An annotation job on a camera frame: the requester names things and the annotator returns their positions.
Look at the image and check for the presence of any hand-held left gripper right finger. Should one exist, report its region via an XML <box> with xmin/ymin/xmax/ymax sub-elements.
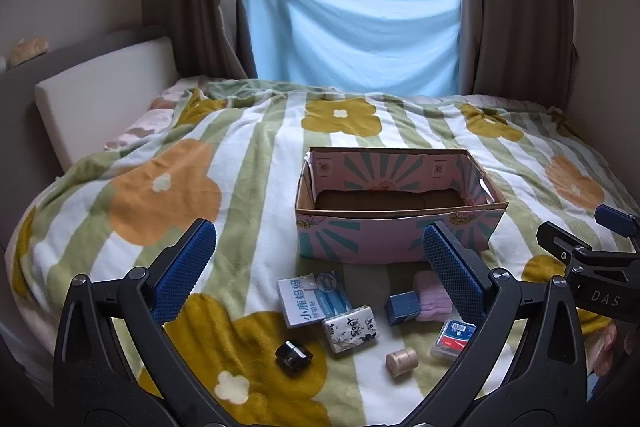
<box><xmin>400</xmin><ymin>221</ymin><xmax>589</xmax><ymax>427</ymax></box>

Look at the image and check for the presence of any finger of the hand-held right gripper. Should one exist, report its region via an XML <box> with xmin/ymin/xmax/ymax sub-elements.
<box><xmin>595</xmin><ymin>204</ymin><xmax>640</xmax><ymax>254</ymax></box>
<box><xmin>536</xmin><ymin>221</ymin><xmax>594</xmax><ymax>265</ymax></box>

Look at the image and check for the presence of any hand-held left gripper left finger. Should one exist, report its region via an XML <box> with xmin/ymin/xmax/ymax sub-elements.
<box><xmin>52</xmin><ymin>218</ymin><xmax>231</xmax><ymax>427</ymax></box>

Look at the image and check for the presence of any pink fluffy towel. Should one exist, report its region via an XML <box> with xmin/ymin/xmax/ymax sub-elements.
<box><xmin>412</xmin><ymin>271</ymin><xmax>456</xmax><ymax>323</ymax></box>

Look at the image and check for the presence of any pink sunburst cardboard box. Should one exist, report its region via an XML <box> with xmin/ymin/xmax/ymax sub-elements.
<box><xmin>295</xmin><ymin>147</ymin><xmax>510</xmax><ymax>266</ymax></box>

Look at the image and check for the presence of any beige cylindrical bottle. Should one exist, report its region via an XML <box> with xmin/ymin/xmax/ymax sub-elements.
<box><xmin>385</xmin><ymin>347</ymin><xmax>420</xmax><ymax>378</ymax></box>

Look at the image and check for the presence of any person's right hand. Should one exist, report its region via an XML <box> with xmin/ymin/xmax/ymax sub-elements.
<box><xmin>587</xmin><ymin>319</ymin><xmax>640</xmax><ymax>380</ymax></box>

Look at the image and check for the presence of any small blue box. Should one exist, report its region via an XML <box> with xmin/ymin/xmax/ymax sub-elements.
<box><xmin>384</xmin><ymin>291</ymin><xmax>421</xmax><ymax>326</ymax></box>

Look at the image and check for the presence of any clear case with red-blue label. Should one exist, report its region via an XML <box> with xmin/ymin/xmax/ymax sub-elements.
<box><xmin>430</xmin><ymin>319</ymin><xmax>478</xmax><ymax>363</ymax></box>

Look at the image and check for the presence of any striped floral fleece blanket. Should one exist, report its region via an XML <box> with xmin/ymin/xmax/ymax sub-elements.
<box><xmin>10</xmin><ymin>77</ymin><xmax>640</xmax><ymax>427</ymax></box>

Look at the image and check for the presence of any white blue printed packet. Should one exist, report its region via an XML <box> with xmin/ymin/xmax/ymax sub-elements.
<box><xmin>277</xmin><ymin>277</ymin><xmax>323</xmax><ymax>329</ymax></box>

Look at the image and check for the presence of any printed tissue pack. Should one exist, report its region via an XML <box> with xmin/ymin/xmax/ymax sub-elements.
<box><xmin>322</xmin><ymin>305</ymin><xmax>379</xmax><ymax>358</ymax></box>

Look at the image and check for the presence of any clear plastic packet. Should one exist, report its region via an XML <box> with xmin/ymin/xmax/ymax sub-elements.
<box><xmin>312</xmin><ymin>271</ymin><xmax>357</xmax><ymax>321</ymax></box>

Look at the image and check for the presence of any black jar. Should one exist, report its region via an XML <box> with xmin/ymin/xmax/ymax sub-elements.
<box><xmin>275</xmin><ymin>341</ymin><xmax>314</xmax><ymax>378</ymax></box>

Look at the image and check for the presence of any pink patterned bed sheet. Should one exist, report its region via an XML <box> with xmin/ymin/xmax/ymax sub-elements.
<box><xmin>103</xmin><ymin>77</ymin><xmax>221</xmax><ymax>152</ymax></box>

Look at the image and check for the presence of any white headboard cushion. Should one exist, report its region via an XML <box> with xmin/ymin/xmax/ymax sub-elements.
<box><xmin>34</xmin><ymin>37</ymin><xmax>179</xmax><ymax>172</ymax></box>

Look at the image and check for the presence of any grey bed headboard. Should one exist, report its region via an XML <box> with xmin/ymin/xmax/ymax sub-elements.
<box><xmin>0</xmin><ymin>25</ymin><xmax>170</xmax><ymax>268</ymax></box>

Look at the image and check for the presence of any light blue window cloth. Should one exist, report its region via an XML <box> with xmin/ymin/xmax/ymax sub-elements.
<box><xmin>241</xmin><ymin>0</ymin><xmax>462</xmax><ymax>98</ymax></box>

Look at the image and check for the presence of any tan crumpled object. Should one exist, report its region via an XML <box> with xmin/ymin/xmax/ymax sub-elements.
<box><xmin>7</xmin><ymin>36</ymin><xmax>50</xmax><ymax>68</ymax></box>

